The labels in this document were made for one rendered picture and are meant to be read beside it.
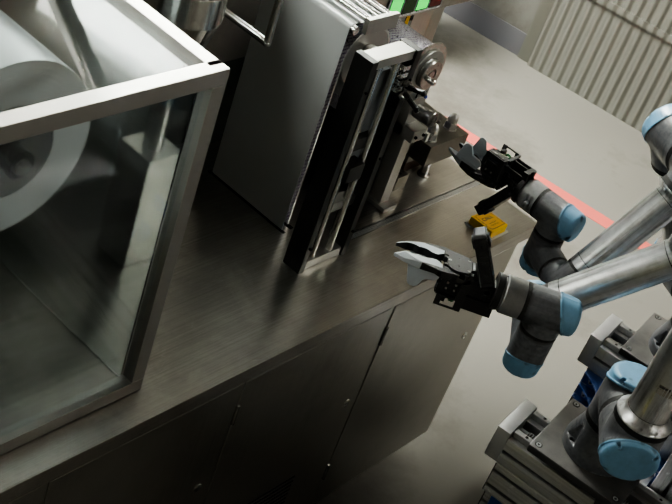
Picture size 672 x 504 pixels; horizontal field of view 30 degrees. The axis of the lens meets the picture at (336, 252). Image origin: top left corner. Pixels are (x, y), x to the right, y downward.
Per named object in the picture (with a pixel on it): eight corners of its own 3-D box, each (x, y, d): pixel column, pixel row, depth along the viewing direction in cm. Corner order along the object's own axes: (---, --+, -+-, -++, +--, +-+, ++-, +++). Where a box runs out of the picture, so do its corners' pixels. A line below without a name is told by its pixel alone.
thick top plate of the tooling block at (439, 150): (423, 167, 310) (431, 147, 307) (311, 83, 327) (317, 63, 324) (461, 152, 322) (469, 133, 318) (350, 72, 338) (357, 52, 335)
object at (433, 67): (436, 85, 293) (416, 92, 288) (430, 81, 294) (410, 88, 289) (446, 58, 288) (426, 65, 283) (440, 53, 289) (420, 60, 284)
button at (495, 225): (488, 239, 307) (492, 232, 305) (467, 223, 310) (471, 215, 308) (504, 231, 312) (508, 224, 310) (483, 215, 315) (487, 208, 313)
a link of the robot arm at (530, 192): (542, 210, 290) (523, 219, 285) (527, 199, 292) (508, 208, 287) (555, 184, 286) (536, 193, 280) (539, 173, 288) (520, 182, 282)
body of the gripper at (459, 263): (429, 302, 233) (490, 324, 233) (445, 264, 229) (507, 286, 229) (431, 283, 240) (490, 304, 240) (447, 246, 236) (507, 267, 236)
